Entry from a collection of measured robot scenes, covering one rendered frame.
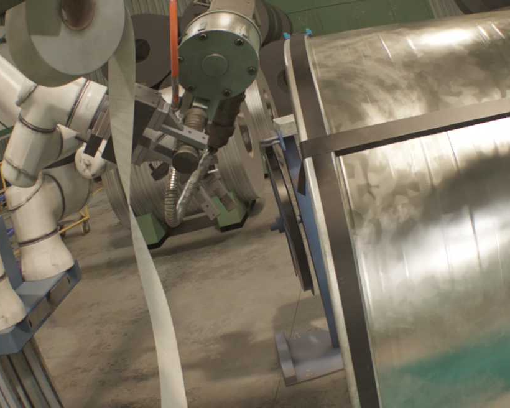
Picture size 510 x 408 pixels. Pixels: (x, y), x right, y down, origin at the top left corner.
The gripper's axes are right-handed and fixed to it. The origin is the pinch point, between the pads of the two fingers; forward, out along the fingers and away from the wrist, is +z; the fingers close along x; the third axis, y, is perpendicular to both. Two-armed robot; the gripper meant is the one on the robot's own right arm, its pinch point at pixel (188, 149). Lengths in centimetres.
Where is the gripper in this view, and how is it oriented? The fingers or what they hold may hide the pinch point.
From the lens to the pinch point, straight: 122.1
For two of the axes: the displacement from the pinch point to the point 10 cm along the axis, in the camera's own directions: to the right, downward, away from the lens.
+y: 0.5, -6.1, 7.9
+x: -4.5, 6.9, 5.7
